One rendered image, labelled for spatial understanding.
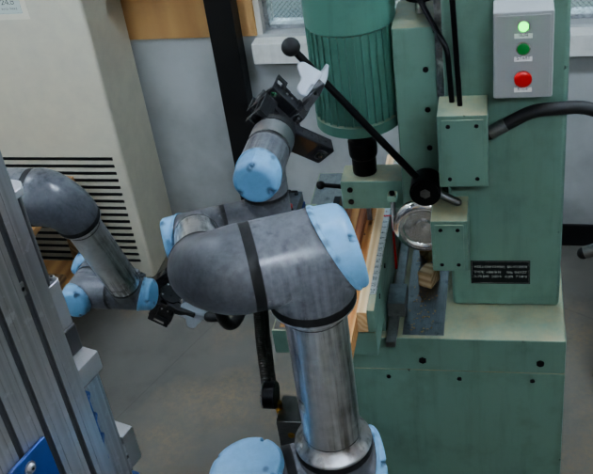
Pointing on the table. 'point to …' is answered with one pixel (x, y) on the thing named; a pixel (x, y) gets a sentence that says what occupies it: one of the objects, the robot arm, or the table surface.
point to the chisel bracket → (371, 187)
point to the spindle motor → (353, 63)
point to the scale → (380, 252)
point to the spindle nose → (363, 156)
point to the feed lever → (425, 195)
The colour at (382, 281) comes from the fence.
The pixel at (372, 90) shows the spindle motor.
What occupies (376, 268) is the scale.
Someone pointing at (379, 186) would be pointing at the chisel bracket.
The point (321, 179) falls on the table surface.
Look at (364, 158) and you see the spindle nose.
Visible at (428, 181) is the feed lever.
